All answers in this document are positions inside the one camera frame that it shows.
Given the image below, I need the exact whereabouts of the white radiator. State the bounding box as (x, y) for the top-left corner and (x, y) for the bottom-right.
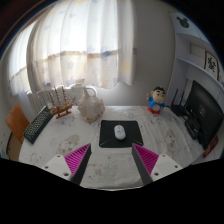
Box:
(26, 84), (98, 114)

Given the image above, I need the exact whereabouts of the black router with antennas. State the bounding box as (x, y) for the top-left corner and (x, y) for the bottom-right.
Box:
(170, 88), (188, 117)

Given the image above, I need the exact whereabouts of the white sheer curtain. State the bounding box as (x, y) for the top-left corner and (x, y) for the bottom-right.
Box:
(8, 0), (136, 96)

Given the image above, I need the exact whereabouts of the wooden model sailing ship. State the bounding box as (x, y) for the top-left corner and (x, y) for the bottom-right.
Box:
(48, 85), (77, 120)

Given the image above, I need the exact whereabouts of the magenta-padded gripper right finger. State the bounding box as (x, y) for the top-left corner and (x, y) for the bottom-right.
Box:
(130, 143), (183, 186)

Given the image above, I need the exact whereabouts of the large white conch shell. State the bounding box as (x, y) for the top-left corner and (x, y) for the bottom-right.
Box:
(77, 87), (106, 123)

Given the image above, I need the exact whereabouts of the white shelf unit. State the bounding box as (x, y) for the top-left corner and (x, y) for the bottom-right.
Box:
(164, 11), (224, 101)

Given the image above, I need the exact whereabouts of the black keyboard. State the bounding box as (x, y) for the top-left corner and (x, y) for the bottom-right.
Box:
(22, 105), (55, 145)

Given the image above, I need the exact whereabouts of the white printed computer mouse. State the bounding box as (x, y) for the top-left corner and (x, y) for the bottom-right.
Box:
(113, 124), (127, 141)

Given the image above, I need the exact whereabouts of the orange wooden chair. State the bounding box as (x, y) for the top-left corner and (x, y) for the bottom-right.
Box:
(4, 103), (31, 144)

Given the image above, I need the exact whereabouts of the small black box device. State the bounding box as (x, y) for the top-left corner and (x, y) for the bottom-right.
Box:
(184, 117), (202, 140)

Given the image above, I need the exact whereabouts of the black monitor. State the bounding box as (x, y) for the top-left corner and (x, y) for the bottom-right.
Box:
(184, 79), (224, 150)

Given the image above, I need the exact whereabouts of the cartoon boy figurine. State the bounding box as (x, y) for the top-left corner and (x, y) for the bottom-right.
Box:
(146, 86), (167, 115)

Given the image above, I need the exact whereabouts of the white printed tablecloth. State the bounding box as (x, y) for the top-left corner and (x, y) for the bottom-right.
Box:
(18, 104), (209, 190)

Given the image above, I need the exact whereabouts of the red packet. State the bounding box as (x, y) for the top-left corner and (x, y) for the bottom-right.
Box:
(202, 134), (220, 159)

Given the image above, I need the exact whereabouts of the black mouse pad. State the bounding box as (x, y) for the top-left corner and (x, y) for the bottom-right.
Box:
(98, 119), (145, 149)

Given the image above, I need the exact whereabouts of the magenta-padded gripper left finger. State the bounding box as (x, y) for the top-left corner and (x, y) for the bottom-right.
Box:
(41, 143), (93, 186)

